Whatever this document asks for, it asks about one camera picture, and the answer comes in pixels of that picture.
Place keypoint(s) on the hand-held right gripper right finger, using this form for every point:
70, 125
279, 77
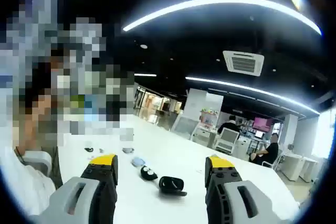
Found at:
220, 176

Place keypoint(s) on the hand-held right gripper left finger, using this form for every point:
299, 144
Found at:
99, 174

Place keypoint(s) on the lavender earbud case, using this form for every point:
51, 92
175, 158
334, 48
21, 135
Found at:
128, 150

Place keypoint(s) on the light blue earbud case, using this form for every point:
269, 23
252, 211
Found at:
137, 161

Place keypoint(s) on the black earbud case with eyes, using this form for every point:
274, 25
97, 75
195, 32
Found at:
148, 174

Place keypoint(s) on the plain black earbud case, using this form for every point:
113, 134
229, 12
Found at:
172, 185

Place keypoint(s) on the white mesh chair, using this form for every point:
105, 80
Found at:
186, 127
227, 140

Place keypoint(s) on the white table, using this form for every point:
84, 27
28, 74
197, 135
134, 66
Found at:
170, 155

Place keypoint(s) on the shelf with colourful items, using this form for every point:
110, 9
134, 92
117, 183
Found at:
208, 119

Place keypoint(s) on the white chair armrest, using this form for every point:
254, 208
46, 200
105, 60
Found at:
39, 159

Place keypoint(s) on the white desk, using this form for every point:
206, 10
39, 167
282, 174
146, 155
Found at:
296, 166

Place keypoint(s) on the white partition panel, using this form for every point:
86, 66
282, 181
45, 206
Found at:
204, 100

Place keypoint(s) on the long ceiling light strip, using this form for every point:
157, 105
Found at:
223, 0
249, 87

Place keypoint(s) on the short ceiling light strip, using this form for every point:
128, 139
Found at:
145, 74

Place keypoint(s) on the ceiling air vent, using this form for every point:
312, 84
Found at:
243, 63

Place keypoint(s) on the round ceiling fixture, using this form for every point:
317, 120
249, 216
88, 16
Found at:
144, 46

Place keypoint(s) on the pink wall screen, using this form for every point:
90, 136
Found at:
263, 124

